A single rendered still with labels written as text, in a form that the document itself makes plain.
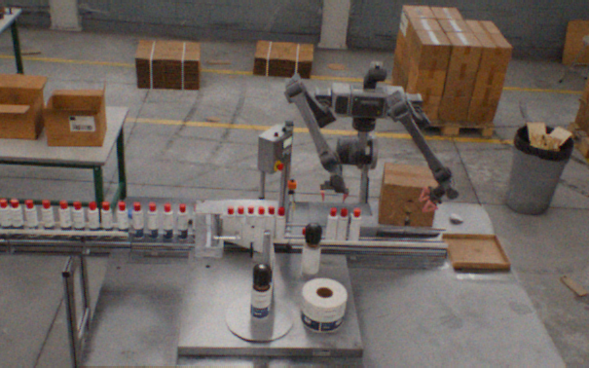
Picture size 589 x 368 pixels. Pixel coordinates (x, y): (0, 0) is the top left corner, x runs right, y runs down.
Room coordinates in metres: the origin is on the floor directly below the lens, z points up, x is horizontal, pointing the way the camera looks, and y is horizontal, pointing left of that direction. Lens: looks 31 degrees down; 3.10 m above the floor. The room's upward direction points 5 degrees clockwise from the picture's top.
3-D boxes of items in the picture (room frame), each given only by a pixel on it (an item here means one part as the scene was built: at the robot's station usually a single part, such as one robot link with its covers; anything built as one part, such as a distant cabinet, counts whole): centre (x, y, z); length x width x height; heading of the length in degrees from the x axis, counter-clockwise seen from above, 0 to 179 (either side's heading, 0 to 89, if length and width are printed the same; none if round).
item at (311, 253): (2.81, -0.12, 1.03); 0.09 x 0.09 x 0.30
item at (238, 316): (2.47, 0.10, 0.89); 0.31 x 0.31 x 0.01
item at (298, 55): (7.58, 0.20, 0.11); 0.65 x 0.54 x 0.22; 90
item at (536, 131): (5.13, -1.99, 0.50); 0.42 x 0.41 x 0.28; 93
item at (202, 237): (2.95, 0.39, 1.01); 0.14 x 0.13 x 0.26; 95
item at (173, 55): (7.03, 1.37, 0.16); 0.65 x 0.54 x 0.32; 97
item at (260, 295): (2.47, 0.10, 1.04); 0.09 x 0.09 x 0.29
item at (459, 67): (6.81, -1.44, 0.45); 1.20 x 0.84 x 0.89; 4
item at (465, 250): (3.17, -1.01, 0.85); 0.30 x 0.26 x 0.04; 95
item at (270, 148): (3.15, 0.09, 1.38); 0.17 x 0.10 x 0.19; 150
